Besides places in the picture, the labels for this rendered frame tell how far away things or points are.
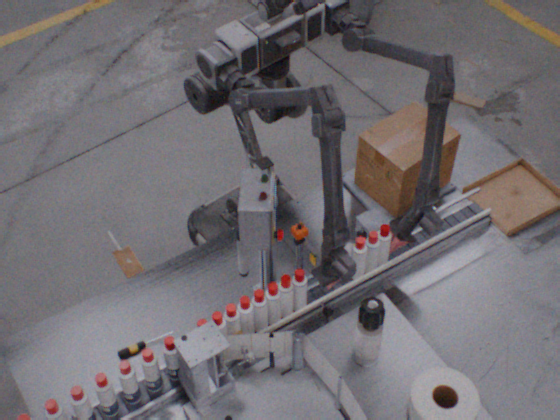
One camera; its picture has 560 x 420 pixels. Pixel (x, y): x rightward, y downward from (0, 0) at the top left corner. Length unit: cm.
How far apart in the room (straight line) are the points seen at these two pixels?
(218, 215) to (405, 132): 122
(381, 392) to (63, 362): 106
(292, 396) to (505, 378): 71
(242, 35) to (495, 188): 120
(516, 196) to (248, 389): 134
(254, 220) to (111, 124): 255
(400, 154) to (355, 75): 209
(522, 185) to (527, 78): 188
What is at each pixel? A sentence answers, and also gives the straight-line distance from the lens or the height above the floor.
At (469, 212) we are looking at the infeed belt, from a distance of 321.
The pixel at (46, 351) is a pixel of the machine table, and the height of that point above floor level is 83.
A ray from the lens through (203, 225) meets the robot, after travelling 394.
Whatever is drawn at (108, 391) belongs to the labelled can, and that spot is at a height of 103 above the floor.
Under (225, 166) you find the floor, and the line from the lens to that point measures 453.
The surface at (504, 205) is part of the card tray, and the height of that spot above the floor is 83.
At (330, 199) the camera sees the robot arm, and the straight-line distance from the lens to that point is 252.
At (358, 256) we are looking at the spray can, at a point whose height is 102.
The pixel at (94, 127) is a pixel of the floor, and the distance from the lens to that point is 485.
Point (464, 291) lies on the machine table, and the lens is 304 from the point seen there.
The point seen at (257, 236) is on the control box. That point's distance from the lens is 245.
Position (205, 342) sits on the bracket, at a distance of 250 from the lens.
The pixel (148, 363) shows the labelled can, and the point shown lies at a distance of 260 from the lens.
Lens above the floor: 327
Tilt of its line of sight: 50 degrees down
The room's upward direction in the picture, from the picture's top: straight up
